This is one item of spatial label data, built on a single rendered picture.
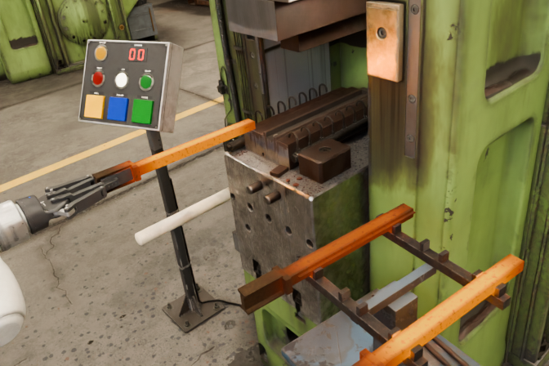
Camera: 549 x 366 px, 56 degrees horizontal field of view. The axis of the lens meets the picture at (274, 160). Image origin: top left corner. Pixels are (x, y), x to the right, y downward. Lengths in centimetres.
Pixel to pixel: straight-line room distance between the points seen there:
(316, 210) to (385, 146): 23
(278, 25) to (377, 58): 24
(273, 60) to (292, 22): 35
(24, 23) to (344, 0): 496
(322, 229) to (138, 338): 119
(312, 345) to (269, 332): 72
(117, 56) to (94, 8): 431
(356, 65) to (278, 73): 29
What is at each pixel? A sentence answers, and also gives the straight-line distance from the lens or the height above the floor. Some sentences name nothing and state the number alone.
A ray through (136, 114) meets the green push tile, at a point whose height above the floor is 100.
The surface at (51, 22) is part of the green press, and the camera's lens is 603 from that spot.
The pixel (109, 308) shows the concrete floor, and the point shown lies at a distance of 251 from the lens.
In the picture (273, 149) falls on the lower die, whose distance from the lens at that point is 142.
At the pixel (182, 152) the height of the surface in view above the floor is 106.
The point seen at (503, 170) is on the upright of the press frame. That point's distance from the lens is 160.
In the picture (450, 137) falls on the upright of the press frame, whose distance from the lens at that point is 118.
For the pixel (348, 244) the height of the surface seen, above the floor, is 97.
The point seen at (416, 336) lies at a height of 96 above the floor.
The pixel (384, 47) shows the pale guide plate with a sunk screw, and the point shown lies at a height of 126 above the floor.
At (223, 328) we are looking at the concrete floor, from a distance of 225.
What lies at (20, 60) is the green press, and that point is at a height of 22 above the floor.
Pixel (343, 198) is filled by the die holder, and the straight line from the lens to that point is 136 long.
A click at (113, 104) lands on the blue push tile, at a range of 176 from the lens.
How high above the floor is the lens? 160
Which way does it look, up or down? 28 degrees down
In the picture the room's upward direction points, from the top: 6 degrees counter-clockwise
